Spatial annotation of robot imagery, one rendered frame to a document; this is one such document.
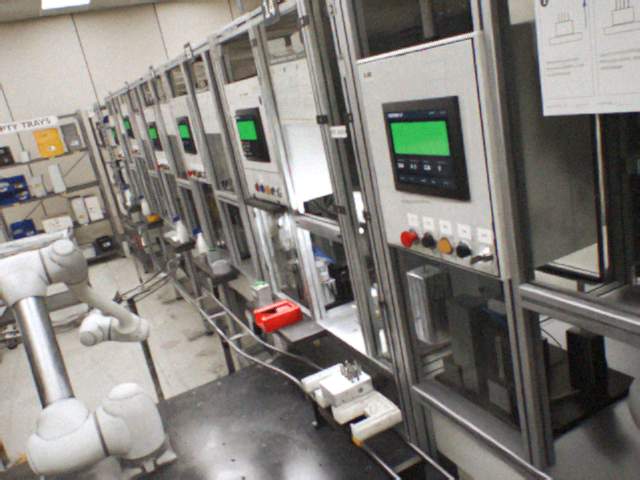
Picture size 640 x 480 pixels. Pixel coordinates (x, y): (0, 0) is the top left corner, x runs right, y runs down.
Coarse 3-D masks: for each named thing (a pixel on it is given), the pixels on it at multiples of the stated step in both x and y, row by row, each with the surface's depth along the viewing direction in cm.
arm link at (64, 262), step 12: (60, 240) 202; (48, 252) 200; (60, 252) 199; (72, 252) 201; (48, 264) 200; (60, 264) 201; (72, 264) 203; (84, 264) 209; (48, 276) 200; (60, 276) 203; (72, 276) 208; (84, 276) 213
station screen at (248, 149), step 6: (240, 120) 219; (246, 120) 213; (252, 120) 207; (246, 138) 219; (252, 138) 214; (246, 144) 221; (252, 144) 215; (258, 144) 209; (246, 150) 224; (252, 150) 217; (258, 150) 211; (246, 156) 226; (252, 156) 220; (258, 156) 213
